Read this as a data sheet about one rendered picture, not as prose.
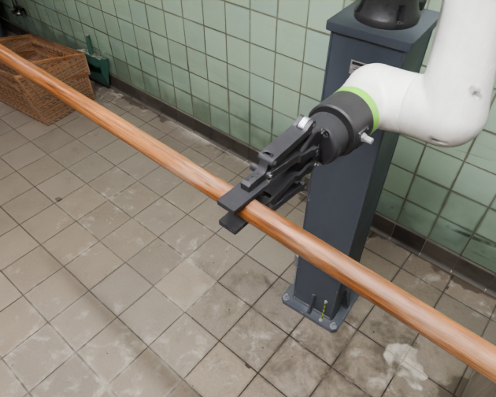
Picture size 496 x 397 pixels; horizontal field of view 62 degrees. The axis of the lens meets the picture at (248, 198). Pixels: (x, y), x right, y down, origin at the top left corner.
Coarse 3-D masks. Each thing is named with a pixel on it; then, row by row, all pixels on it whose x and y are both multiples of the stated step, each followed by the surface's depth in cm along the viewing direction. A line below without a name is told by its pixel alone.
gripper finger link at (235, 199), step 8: (240, 184) 54; (264, 184) 54; (232, 192) 53; (240, 192) 53; (256, 192) 53; (224, 200) 52; (232, 200) 52; (240, 200) 52; (248, 200) 52; (224, 208) 52; (232, 208) 51; (240, 208) 51
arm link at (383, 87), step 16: (368, 64) 71; (384, 64) 71; (352, 80) 69; (368, 80) 67; (384, 80) 67; (400, 80) 66; (368, 96) 65; (384, 96) 67; (400, 96) 65; (384, 112) 67; (384, 128) 70
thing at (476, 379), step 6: (474, 372) 144; (474, 378) 138; (480, 378) 128; (486, 378) 121; (468, 384) 141; (474, 384) 132; (480, 384) 123; (486, 384) 117; (492, 384) 110; (468, 390) 135; (474, 390) 127; (480, 390) 119; (486, 390) 113; (492, 390) 106; (462, 396) 139; (468, 396) 130; (474, 396) 123; (480, 396) 115; (486, 396) 109; (492, 396) 103
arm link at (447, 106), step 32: (448, 0) 57; (480, 0) 54; (448, 32) 58; (480, 32) 55; (448, 64) 59; (480, 64) 57; (416, 96) 64; (448, 96) 60; (480, 96) 59; (416, 128) 65; (448, 128) 62; (480, 128) 62
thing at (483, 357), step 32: (32, 64) 79; (64, 96) 72; (128, 128) 64; (160, 160) 60; (224, 192) 54; (256, 224) 52; (288, 224) 50; (320, 256) 47; (352, 288) 46; (384, 288) 44; (416, 320) 42; (448, 320) 41; (448, 352) 41; (480, 352) 39
